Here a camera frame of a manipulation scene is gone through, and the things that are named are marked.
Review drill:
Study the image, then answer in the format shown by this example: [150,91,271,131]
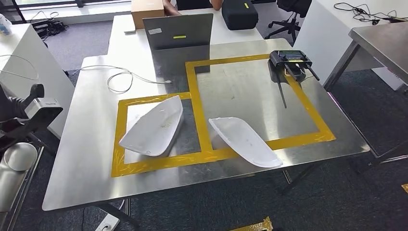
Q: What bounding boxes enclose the white curved plastic part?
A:
[118,95,185,157]
[208,117,284,168]

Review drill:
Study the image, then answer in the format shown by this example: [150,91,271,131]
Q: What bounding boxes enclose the steel workbench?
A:
[42,38,370,212]

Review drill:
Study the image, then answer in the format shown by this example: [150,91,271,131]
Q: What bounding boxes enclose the small yellow tape rectangle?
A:
[111,91,213,178]

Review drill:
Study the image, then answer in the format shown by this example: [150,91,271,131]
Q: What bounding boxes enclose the grey laptop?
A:
[142,13,214,51]

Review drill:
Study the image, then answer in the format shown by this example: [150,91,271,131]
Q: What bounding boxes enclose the black remote controller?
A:
[269,50,320,109]

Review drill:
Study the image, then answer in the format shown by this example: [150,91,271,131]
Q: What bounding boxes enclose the large yellow tape rectangle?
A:
[185,53,336,152]

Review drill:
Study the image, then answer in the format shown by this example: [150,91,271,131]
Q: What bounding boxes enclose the black carrying case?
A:
[221,0,259,31]

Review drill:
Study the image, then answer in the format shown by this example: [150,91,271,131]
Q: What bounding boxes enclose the person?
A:
[162,0,224,16]

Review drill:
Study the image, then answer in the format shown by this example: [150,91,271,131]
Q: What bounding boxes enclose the cardboard box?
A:
[130,0,166,30]

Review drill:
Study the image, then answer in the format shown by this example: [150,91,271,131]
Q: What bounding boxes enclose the black office chair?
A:
[264,0,313,45]

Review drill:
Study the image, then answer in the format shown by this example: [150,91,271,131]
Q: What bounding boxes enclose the white power strip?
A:
[95,213,121,231]

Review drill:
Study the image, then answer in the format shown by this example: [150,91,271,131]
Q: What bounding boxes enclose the steel table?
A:
[323,21,408,174]

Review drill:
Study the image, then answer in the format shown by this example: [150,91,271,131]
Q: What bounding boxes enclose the plastic bottle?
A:
[0,14,13,36]

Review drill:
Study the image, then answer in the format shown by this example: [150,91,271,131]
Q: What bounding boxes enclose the white charging cable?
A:
[72,65,173,94]

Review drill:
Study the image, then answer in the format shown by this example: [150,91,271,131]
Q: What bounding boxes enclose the black floor cables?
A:
[30,11,69,40]

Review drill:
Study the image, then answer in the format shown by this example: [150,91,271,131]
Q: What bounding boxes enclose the black desk cables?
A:
[333,2,408,26]

